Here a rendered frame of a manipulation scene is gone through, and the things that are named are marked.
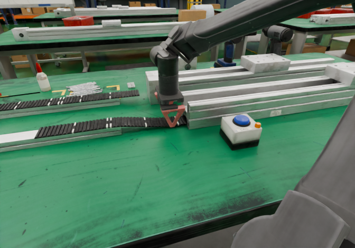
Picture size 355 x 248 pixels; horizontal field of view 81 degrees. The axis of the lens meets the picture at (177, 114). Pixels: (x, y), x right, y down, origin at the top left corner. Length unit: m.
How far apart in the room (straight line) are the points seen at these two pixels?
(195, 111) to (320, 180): 0.44
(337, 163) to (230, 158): 0.35
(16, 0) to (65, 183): 3.13
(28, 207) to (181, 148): 0.35
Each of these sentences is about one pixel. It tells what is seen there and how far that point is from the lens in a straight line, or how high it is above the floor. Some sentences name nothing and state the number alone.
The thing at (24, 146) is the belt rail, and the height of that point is 0.79.
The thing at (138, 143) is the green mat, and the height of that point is 0.78.
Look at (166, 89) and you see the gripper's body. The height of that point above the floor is 0.91.
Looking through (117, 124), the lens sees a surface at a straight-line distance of 0.62.
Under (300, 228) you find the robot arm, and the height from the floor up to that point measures 1.00.
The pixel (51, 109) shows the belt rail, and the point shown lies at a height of 0.79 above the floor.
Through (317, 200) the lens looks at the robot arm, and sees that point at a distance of 0.22.
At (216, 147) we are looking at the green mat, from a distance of 0.58.
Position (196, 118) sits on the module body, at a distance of 0.63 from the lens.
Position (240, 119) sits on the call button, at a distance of 0.57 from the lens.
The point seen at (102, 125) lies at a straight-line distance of 0.63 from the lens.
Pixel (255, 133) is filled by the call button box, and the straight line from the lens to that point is 0.58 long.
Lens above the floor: 1.15
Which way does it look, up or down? 31 degrees down
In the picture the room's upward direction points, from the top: straight up
